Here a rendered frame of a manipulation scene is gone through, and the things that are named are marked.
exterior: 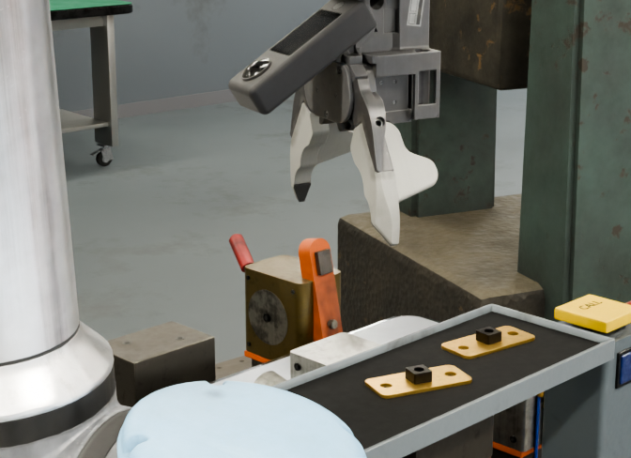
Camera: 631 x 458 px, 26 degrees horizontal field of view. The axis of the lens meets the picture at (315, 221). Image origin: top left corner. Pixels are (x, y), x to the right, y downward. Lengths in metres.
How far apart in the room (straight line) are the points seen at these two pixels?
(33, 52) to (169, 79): 7.75
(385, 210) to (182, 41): 7.41
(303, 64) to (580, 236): 2.25
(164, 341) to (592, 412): 0.53
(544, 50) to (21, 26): 2.66
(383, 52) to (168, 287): 4.06
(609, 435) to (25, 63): 0.85
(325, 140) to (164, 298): 3.87
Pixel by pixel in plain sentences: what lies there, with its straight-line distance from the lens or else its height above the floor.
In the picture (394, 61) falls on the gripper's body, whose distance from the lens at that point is 1.04.
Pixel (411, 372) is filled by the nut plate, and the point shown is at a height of 1.17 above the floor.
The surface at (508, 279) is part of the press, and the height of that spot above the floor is 0.56.
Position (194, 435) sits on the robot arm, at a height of 1.33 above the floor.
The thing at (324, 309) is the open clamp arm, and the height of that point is 1.02.
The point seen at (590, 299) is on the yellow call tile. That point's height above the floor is 1.16.
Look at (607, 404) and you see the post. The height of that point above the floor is 1.08.
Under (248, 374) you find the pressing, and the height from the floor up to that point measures 1.00.
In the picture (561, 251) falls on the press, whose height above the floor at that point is 0.66.
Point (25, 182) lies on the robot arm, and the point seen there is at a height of 1.44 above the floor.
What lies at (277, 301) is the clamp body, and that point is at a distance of 1.73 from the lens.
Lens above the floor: 1.59
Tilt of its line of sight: 16 degrees down
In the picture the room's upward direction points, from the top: straight up
